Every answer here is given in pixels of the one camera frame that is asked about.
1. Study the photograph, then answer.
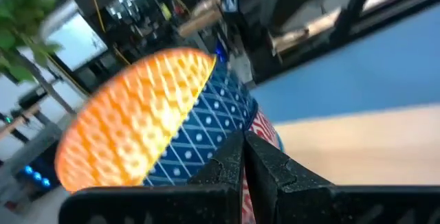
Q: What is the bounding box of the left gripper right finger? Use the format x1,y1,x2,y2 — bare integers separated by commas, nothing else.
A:
243,130,440,224

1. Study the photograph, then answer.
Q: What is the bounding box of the blue table mat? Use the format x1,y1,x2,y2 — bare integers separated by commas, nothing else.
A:
250,3,440,124

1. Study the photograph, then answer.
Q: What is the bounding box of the green leafy plant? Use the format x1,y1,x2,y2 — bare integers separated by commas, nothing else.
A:
0,0,65,84

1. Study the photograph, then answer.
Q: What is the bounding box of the blue-striped-inside red-outside ceramic bowl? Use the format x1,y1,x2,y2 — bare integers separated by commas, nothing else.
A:
240,109,281,224

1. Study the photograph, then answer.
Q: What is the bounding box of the black metal table frame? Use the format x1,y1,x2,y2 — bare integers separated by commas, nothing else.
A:
252,0,440,84

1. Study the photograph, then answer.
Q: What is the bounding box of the orange-inside blue-outside ceramic bowl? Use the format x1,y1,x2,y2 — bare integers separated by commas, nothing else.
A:
142,58,259,187

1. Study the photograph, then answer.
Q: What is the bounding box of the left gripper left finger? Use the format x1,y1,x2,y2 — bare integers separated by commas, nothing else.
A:
58,130,245,224

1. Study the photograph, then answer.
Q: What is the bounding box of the red-orange dotted ceramic bowl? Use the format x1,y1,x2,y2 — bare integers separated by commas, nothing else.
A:
54,47,217,194

